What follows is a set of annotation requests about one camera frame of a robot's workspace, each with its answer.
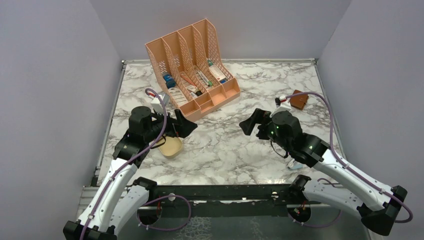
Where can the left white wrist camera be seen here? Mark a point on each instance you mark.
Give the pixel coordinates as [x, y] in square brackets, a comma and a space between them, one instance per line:
[156, 104]

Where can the small white blue object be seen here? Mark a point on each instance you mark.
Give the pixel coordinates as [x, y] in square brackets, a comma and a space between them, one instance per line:
[294, 165]

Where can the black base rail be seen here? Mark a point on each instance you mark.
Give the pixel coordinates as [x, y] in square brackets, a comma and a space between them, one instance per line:
[214, 201]

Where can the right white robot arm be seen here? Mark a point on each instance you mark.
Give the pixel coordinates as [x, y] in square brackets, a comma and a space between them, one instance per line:
[376, 204]

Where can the tan oval tray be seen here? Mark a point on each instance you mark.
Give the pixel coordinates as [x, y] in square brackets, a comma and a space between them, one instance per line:
[170, 147]

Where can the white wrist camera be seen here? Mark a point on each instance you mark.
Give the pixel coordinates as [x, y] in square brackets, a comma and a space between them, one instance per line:
[156, 104]
[282, 104]

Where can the pink plastic file organizer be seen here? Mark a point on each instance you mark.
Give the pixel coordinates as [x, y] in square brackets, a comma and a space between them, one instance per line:
[186, 55]

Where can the red white box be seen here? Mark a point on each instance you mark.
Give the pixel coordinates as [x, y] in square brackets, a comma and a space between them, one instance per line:
[217, 73]

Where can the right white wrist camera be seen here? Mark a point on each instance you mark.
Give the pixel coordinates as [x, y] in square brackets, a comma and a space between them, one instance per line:
[282, 104]

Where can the brown leather card holder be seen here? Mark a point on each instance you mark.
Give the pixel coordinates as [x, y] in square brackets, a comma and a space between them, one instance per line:
[299, 101]

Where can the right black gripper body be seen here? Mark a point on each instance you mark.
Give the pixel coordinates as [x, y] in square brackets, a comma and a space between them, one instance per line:
[264, 133]

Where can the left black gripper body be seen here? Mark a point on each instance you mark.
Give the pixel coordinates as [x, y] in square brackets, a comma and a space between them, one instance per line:
[158, 125]

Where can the white labelled box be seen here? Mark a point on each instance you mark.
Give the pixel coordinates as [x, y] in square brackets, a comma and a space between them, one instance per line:
[178, 96]

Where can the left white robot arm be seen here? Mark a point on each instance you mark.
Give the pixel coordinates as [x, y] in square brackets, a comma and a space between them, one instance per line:
[110, 209]

